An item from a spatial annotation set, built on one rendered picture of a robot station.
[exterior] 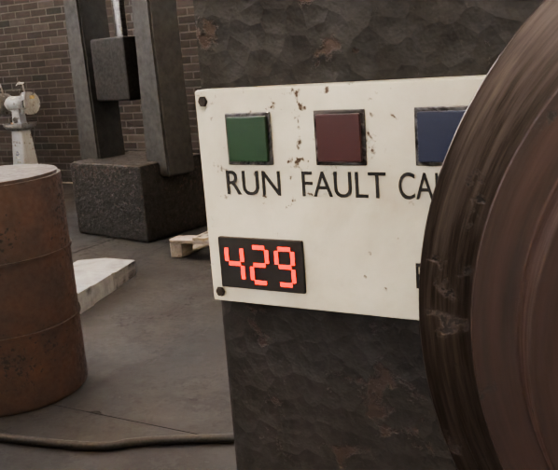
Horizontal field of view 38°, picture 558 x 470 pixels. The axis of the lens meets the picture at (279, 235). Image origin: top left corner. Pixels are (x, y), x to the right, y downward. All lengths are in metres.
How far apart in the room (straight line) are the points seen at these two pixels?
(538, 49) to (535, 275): 0.11
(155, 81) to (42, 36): 3.64
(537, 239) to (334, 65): 0.27
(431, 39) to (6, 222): 2.56
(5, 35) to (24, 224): 6.64
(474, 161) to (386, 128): 0.17
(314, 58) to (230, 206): 0.14
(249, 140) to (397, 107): 0.13
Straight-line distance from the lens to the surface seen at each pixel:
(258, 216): 0.66
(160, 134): 5.73
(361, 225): 0.62
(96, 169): 6.04
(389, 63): 0.61
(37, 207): 3.10
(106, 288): 4.61
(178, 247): 5.23
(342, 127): 0.60
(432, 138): 0.58
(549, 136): 0.41
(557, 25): 0.42
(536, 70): 0.43
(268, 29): 0.66
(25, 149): 9.03
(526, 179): 0.41
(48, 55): 9.17
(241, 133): 0.65
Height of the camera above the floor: 1.27
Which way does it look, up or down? 13 degrees down
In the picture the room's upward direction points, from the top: 4 degrees counter-clockwise
